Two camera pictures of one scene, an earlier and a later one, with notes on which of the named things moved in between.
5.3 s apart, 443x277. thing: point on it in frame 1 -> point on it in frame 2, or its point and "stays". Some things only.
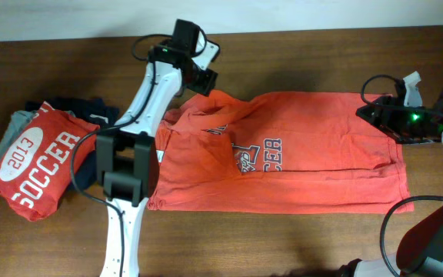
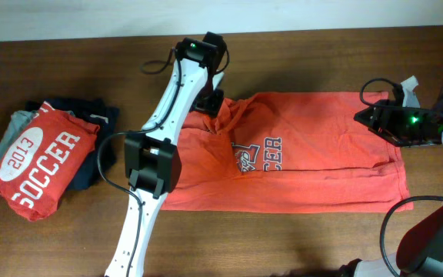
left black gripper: x=208 y=81 -> x=213 y=106
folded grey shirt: x=18 y=121 stays
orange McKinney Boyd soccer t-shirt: x=306 y=152 stays
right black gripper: x=385 y=120 stays
